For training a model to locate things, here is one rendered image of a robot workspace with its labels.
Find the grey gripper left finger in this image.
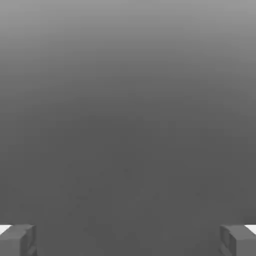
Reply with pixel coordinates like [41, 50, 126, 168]
[0, 223, 38, 256]

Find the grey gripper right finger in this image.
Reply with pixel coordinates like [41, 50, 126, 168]
[219, 224, 256, 256]

